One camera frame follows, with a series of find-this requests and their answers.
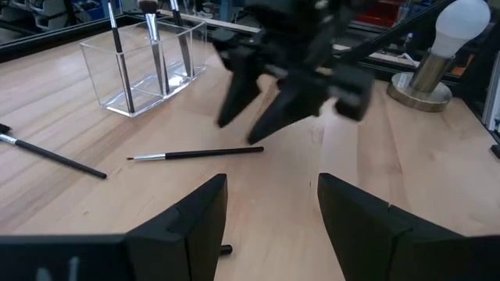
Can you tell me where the brown bristle makeup brush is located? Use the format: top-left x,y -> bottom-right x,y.
166,0 -> 195,79

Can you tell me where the blue storage crate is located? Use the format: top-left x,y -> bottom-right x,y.
72,0 -> 120,23

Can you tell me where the white makeup brush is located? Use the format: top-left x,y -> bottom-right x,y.
105,0 -> 136,115

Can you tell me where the red storage bin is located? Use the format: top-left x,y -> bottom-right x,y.
353,0 -> 407,27

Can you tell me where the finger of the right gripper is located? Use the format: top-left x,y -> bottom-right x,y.
216,57 -> 263,130
246,80 -> 334,147

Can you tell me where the bulb lamp with metal base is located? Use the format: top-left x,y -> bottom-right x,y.
386,0 -> 492,113

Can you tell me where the clear acrylic brush organizer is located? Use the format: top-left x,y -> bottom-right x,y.
79,18 -> 209,119

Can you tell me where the fluffy powder makeup brush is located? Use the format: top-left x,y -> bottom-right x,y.
137,0 -> 171,96

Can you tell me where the black head makeup brush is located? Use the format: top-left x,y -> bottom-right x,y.
0,123 -> 109,180

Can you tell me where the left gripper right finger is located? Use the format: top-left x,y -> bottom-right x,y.
316,173 -> 474,281

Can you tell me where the thin pointed makeup brush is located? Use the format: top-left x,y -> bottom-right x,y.
126,146 -> 266,162

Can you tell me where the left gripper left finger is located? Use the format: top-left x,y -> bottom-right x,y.
124,173 -> 229,281

